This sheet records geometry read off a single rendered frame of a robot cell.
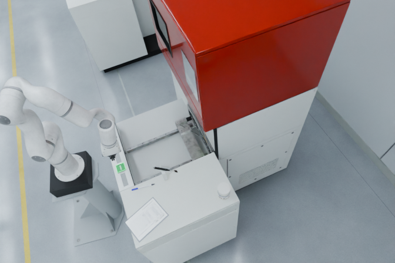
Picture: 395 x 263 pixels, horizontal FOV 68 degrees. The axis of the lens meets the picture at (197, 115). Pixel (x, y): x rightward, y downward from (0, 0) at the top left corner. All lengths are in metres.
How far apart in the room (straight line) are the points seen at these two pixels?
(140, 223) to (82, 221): 1.27
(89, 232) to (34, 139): 1.42
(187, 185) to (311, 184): 1.45
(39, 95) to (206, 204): 1.02
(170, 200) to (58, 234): 1.50
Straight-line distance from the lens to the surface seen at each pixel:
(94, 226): 2.91
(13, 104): 1.47
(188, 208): 1.74
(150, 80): 3.63
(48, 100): 1.40
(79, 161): 2.11
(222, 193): 1.66
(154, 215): 1.76
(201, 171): 1.82
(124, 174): 1.92
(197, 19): 1.34
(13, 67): 4.64
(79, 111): 1.46
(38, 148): 1.73
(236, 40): 1.23
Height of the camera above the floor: 2.62
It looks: 55 degrees down
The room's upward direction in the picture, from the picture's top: 8 degrees counter-clockwise
